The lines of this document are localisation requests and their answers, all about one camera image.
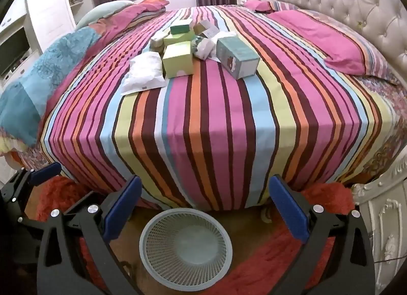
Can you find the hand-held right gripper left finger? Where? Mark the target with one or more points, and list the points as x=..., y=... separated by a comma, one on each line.
x=122, y=206

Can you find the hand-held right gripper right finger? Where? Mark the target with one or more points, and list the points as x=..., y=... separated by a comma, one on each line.
x=287, y=206

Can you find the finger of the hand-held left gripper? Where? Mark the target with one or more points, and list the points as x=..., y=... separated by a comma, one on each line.
x=47, y=171
x=30, y=226

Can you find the white mesh plastic basket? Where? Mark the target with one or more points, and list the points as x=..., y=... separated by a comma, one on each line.
x=186, y=250

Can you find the white plastic packet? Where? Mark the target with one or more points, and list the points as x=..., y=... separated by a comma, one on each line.
x=143, y=72

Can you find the light green box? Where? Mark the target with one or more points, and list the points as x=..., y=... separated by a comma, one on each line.
x=176, y=58
x=175, y=40

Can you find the white wrapper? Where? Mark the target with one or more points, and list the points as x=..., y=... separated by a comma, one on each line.
x=205, y=48

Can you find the bed leg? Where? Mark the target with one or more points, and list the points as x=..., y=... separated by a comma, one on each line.
x=266, y=214

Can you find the red shaggy rug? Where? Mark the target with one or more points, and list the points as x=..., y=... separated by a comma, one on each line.
x=254, y=269

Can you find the blue floral quilt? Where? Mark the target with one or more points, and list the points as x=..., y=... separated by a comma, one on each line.
x=47, y=69

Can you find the striped bed sheet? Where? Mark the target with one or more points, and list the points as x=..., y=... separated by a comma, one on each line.
x=203, y=129

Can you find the television screen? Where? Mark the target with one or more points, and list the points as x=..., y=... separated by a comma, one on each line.
x=12, y=49

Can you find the floral patterned bed cover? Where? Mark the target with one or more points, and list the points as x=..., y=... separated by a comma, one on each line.
x=388, y=117

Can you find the teal cardboard box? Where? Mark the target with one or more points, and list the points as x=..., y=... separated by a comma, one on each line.
x=235, y=53

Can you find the white shelf cabinet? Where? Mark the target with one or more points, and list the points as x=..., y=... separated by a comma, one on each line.
x=54, y=9

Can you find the small beige box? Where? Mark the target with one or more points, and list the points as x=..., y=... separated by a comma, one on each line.
x=157, y=44

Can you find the pale green pillow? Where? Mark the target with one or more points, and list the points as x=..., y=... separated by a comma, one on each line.
x=101, y=10

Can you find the large pink pillow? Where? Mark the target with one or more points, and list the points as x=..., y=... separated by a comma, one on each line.
x=318, y=37

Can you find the pink striped pillow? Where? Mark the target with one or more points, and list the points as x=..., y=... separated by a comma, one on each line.
x=136, y=10

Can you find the dark green box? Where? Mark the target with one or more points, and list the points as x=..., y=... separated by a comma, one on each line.
x=181, y=29

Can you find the white paper card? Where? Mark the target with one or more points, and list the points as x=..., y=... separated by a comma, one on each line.
x=211, y=32

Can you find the small brown box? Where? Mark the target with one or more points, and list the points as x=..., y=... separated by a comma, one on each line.
x=198, y=27

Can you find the small pink pillow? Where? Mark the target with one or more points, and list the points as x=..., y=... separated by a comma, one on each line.
x=264, y=5

